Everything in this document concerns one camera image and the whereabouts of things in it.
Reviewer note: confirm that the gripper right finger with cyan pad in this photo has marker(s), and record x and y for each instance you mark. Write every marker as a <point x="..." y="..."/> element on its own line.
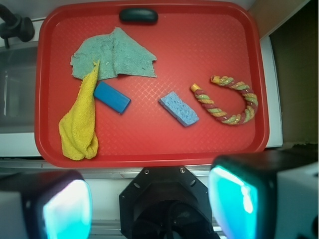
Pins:
<point x="272" y="194"/>

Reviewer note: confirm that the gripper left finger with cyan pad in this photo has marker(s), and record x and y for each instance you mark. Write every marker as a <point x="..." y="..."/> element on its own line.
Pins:
<point x="45" y="205"/>

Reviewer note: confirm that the yellow cloth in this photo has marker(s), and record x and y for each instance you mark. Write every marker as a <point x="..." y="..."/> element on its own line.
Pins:
<point x="77" y="128"/>

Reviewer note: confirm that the light blue sponge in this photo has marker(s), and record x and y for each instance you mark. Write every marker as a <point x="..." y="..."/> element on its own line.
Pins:
<point x="179" y="109"/>

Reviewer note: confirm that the blue rectangular block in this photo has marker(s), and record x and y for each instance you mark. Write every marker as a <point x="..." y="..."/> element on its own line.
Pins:
<point x="112" y="97"/>

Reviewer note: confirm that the red plastic tray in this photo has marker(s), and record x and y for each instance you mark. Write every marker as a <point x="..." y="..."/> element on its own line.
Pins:
<point x="192" y="41"/>

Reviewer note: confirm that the metal sink basin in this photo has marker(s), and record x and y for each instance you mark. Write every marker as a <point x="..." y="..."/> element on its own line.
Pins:
<point x="17" y="88"/>

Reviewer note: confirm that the teal green cloth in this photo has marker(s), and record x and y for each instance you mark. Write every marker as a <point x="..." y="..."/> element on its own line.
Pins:
<point x="117" y="53"/>

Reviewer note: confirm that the dark green oval case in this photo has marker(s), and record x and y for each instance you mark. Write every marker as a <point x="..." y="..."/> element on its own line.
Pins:
<point x="143" y="15"/>

